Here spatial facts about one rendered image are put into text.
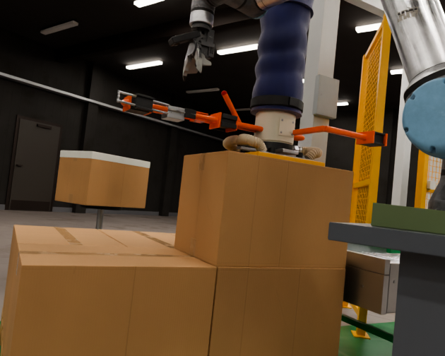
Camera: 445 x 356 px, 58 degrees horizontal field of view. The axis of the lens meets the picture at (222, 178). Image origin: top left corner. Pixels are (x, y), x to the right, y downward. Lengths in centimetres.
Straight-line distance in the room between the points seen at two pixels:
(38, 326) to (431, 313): 99
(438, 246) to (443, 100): 28
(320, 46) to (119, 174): 184
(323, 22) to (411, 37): 240
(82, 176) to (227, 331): 201
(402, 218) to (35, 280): 95
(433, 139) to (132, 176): 277
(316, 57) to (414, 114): 243
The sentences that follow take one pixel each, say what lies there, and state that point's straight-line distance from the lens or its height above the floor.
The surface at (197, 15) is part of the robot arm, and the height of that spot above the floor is 144.
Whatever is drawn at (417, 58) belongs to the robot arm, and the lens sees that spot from 98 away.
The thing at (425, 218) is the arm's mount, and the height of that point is 78.
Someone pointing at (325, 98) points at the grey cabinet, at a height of 160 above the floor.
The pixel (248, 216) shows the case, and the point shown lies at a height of 72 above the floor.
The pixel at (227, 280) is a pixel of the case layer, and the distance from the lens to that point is 142.
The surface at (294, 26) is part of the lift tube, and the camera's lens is 178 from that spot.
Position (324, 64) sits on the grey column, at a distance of 329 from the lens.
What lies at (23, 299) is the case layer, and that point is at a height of 45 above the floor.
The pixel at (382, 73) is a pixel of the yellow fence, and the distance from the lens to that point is 290.
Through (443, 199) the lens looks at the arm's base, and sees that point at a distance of 107.
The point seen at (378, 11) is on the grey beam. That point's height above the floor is 310.
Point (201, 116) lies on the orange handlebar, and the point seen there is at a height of 108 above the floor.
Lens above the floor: 78
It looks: 3 degrees up
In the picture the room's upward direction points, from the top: 6 degrees clockwise
